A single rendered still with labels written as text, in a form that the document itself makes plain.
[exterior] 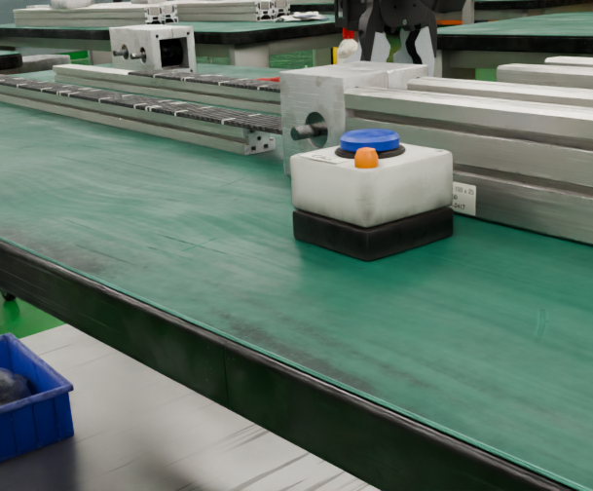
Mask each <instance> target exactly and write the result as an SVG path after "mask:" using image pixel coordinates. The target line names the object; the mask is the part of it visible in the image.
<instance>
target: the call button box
mask: <svg viewBox="0 0 593 491"><path fill-rule="evenodd" d="M376 152H377V154H378V159H379V165H378V166H377V167H375V168H372V169H359V168H356V167H355V166H354V156H355V153H356V152H353V151H347V150H343V149H341V148H340V146H335V147H330V148H325V149H320V150H316V151H311V152H306V153H298V154H296V155H294V156H292V157H291V158H290V173H291V191H292V204H293V206H294V207H295V208H297V209H296V210H294V211H293V213H292V218H293V235H294V237H295V238H296V239H299V240H302V241H305V242H308V243H311V244H315V245H318V246H323V247H326V248H329V249H332V250H335V251H338V252H341V253H344V254H347V255H350V256H353V257H356V258H359V259H362V260H365V261H371V260H374V259H378V258H381V257H384V256H387V255H391V254H394V253H397V252H399V251H403V250H406V249H409V248H412V247H416V246H421V245H425V244H428V243H431V242H434V241H438V240H441V239H444V238H447V237H451V236H452V235H453V209H452V208H448V207H447V206H449V205H450V204H451V203H452V201H453V156H452V153H451V152H449V151H446V150H443V149H433V148H427V147H422V146H416V145H410V144H404V143H399V146H398V147H397V148H394V149H390V150H385V151H376Z"/></svg>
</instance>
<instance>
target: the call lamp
mask: <svg viewBox="0 0 593 491"><path fill-rule="evenodd" d="M378 165H379V159H378V154H377V152H376V150H375V149H374V148H369V147H364V148H359V149H357V151H356V153H355V156H354V166H355V167H356V168H359V169H372V168H375V167H377V166H378Z"/></svg>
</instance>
